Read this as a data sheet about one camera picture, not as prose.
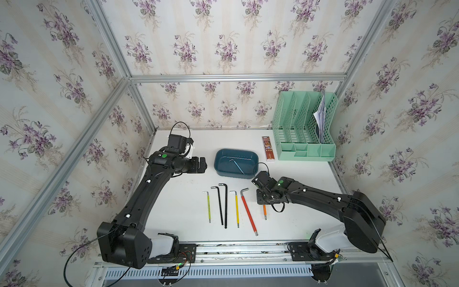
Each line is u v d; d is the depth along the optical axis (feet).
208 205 2.84
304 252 2.36
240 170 3.24
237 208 2.82
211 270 2.30
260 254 2.45
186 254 2.37
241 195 2.95
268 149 3.53
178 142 1.97
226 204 2.84
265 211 2.66
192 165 2.26
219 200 2.89
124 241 1.24
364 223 1.37
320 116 3.00
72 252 2.04
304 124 3.99
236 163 3.33
